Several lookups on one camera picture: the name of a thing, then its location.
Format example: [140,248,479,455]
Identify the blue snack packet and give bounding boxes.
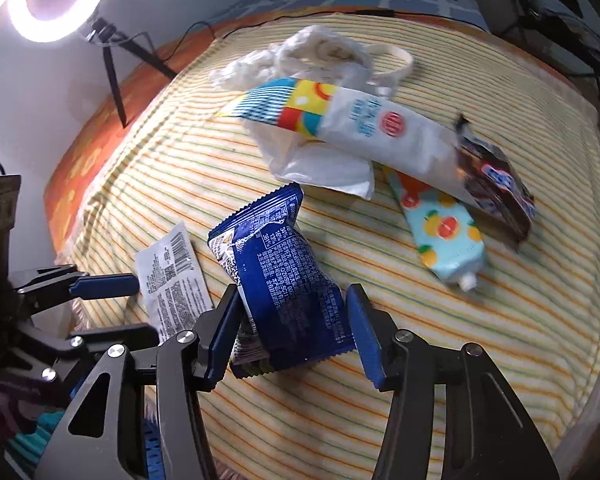
[207,182,357,380]

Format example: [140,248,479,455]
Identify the fruit print tube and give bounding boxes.
[385,167,488,292]

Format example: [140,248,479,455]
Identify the white plastic loop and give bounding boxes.
[365,44,415,98]

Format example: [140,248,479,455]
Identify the white barcode sachet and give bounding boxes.
[134,221,215,342]

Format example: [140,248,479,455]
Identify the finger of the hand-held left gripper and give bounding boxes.
[12,264,141,307]
[34,323,162,387]

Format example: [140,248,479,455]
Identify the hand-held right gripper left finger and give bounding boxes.
[32,284,243,480]

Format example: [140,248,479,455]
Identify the black folding chair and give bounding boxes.
[500,0,600,86]

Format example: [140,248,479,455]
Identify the long white colourful wrapper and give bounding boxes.
[215,77,486,211]

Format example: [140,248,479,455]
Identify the white plastic bag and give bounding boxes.
[209,25,376,96]

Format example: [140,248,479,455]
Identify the yellow striped cloth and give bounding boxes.
[55,7,600,480]

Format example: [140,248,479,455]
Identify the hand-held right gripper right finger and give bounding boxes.
[346,282,561,480]

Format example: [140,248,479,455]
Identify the black tripod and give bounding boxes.
[77,17,178,128]

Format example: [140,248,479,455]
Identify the dark brown candy wrapper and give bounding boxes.
[452,114,537,241]

